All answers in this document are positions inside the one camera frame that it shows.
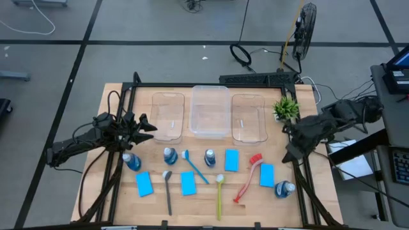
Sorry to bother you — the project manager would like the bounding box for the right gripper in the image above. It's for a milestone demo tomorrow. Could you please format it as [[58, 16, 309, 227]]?
[[282, 114, 330, 164]]

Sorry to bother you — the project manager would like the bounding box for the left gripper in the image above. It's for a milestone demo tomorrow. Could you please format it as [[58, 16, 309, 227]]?
[[120, 110, 158, 151]]

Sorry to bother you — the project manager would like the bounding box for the blue dish soap bottle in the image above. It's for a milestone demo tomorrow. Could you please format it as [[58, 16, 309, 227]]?
[[274, 180, 297, 199], [163, 147, 179, 166], [204, 148, 217, 168], [122, 152, 143, 172]]

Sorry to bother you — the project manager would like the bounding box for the blue sponge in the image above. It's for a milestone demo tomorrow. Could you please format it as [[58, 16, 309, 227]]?
[[180, 171, 197, 196], [259, 163, 275, 188], [224, 149, 240, 173], [135, 171, 155, 197]]

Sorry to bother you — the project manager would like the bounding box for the red dish brush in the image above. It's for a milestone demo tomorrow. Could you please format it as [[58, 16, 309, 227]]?
[[233, 153, 264, 204]]

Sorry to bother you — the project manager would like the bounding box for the blue dish brush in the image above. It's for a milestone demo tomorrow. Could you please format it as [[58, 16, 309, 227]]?
[[181, 149, 210, 185]]

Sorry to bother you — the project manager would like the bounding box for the grey dish brush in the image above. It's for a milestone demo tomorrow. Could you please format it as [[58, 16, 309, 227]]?
[[161, 170, 174, 217]]

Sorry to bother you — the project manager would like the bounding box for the green dish brush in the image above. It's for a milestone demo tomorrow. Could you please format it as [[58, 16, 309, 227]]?
[[215, 173, 226, 222]]

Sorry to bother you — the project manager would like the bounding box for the shallow clear plastic tray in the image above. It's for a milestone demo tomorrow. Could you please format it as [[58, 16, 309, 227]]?
[[231, 93, 269, 144], [149, 91, 186, 142]]

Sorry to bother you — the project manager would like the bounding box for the green plant in white pot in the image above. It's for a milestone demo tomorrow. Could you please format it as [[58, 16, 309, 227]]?
[[272, 96, 301, 123]]

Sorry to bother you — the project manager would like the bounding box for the white paper sheet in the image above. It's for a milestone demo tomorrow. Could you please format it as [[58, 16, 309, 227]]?
[[326, 139, 374, 181]]

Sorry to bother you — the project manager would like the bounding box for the deep clear plastic bin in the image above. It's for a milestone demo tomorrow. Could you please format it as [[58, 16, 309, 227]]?
[[189, 84, 232, 139]]

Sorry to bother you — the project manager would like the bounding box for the grey side desk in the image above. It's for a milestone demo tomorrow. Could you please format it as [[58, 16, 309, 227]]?
[[369, 63, 409, 228]]

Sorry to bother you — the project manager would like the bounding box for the black keyboard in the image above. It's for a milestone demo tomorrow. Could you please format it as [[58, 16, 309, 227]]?
[[390, 149, 409, 186]]

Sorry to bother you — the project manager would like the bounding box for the black laptop computer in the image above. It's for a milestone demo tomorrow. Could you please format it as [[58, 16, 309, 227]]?
[[382, 44, 409, 96]]

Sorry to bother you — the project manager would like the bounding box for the black floor fan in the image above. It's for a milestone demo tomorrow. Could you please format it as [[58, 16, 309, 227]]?
[[291, 2, 318, 62]]

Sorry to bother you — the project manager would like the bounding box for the grey furniture base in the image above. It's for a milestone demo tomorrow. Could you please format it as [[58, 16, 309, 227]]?
[[0, 70, 31, 82], [12, 0, 69, 8]]

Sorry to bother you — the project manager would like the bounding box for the black wheeled base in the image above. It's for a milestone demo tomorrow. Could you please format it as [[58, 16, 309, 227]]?
[[0, 98, 14, 123]]

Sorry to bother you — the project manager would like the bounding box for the black aluminium frame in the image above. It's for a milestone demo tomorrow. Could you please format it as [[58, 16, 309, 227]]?
[[75, 71, 345, 230]]

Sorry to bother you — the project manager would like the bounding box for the black coiled cable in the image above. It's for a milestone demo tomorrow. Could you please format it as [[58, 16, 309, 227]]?
[[229, 0, 254, 70]]

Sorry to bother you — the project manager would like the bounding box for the yellow hanging cable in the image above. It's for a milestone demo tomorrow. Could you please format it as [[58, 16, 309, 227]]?
[[279, 0, 305, 70]]

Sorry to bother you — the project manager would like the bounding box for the black cable bundle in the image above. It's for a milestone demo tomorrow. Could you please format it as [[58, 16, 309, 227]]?
[[180, 0, 205, 14]]

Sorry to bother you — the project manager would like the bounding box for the white floor cable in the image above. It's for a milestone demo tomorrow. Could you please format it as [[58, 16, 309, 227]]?
[[0, 0, 56, 36]]

